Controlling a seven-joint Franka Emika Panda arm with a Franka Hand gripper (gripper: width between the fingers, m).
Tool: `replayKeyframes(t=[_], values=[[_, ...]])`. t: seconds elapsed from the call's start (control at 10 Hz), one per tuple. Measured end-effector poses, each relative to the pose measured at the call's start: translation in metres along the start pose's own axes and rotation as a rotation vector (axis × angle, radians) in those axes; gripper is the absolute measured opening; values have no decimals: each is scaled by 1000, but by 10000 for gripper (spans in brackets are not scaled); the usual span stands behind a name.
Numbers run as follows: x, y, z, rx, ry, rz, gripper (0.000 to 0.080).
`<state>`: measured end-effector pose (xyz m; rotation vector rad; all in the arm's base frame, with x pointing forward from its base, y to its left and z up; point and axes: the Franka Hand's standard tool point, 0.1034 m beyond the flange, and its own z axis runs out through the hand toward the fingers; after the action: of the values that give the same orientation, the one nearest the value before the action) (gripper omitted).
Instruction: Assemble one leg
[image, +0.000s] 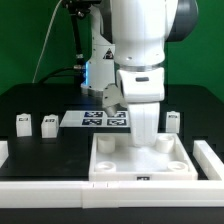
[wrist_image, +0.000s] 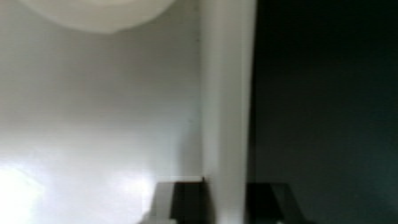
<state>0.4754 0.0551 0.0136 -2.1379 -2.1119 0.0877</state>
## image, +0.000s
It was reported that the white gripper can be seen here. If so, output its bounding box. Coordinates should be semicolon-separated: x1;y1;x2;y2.
116;68;165;146

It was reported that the white square tabletop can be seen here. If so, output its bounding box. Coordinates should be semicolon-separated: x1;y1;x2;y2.
89;133;198;181

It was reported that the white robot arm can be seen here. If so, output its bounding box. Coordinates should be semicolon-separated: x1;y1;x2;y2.
81;0;198;146

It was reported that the white fiducial marker sheet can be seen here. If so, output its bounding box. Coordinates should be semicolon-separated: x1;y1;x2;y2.
60;110;129;128

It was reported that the white obstacle wall right piece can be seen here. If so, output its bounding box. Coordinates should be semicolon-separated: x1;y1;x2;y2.
193;140;224;181

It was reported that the white obstacle wall piece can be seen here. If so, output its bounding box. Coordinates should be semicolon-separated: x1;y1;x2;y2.
193;140;224;181
0;141;9;168

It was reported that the black cable bundle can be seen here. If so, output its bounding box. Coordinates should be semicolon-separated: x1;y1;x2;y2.
38;0;101;84

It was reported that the white obstacle wall front bar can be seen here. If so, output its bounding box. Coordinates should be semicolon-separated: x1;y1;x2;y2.
0;181;224;209

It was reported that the white thin cable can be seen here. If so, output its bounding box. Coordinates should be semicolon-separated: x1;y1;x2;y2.
31;0;64;84

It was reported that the white obstacle wall left piece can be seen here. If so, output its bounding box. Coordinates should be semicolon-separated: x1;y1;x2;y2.
0;141;9;168

